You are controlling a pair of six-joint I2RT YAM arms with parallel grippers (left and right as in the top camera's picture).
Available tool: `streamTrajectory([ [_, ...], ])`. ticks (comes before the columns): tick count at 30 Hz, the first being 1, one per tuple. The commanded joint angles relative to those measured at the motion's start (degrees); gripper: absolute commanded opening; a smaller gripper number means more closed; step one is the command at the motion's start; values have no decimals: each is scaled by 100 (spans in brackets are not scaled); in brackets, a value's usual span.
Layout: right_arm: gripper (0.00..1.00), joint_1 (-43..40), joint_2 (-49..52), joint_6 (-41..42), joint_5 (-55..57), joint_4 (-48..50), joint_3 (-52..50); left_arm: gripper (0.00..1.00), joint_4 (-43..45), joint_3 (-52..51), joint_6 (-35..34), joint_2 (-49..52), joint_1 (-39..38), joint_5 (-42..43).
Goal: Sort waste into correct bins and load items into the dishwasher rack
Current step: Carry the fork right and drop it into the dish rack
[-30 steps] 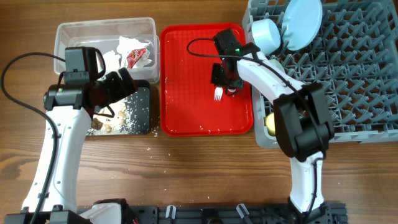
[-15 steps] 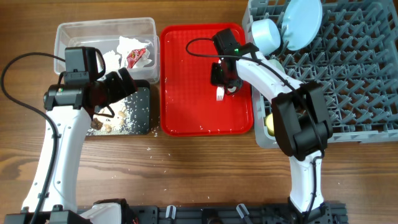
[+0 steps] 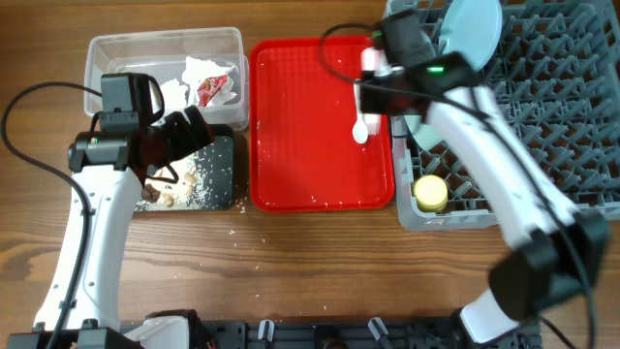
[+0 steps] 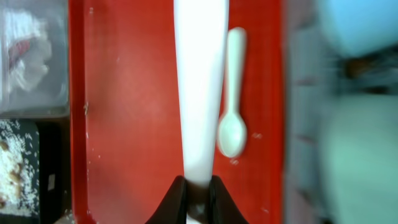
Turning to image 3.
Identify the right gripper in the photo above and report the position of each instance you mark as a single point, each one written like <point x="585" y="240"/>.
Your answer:
<point x="364" y="87"/>

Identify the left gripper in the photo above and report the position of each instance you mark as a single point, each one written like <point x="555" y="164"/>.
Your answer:
<point x="188" y="142"/>

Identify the white napkin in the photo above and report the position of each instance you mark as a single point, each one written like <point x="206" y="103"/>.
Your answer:
<point x="197" y="71"/>
<point x="174" y="95"/>

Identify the red snack wrapper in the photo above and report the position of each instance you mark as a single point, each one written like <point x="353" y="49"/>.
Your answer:
<point x="209" y="88"/>

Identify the green bowl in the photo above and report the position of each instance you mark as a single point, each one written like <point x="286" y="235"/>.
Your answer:
<point x="423" y="134"/>

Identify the food scraps and rice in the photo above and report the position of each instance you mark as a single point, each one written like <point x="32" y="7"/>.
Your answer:
<point x="194" y="189"/>

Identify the white plastic spoon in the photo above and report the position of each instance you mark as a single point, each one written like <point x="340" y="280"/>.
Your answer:
<point x="360" y="129"/>

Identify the light blue plate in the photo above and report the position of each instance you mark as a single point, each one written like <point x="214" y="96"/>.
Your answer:
<point x="472" y="28"/>

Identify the yellow cup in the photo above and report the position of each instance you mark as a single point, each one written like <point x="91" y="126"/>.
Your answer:
<point x="431" y="193"/>

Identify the white plastic fork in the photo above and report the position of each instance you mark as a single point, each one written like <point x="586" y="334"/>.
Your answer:
<point x="369" y="62"/>

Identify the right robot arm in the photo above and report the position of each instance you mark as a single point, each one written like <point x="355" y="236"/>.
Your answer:
<point x="556" y="249"/>

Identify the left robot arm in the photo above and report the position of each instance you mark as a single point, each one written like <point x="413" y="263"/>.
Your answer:
<point x="109" y="164"/>

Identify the black food waste tray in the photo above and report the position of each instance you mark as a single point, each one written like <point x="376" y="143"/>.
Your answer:
<point x="223" y="160"/>

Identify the clear plastic waste bin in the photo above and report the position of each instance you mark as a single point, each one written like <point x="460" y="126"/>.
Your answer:
<point x="162" y="55"/>

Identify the grey dishwasher rack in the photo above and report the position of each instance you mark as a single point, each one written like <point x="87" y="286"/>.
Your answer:
<point x="555" y="73"/>

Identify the red serving tray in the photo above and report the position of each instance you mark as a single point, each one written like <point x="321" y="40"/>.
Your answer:
<point x="303" y="156"/>

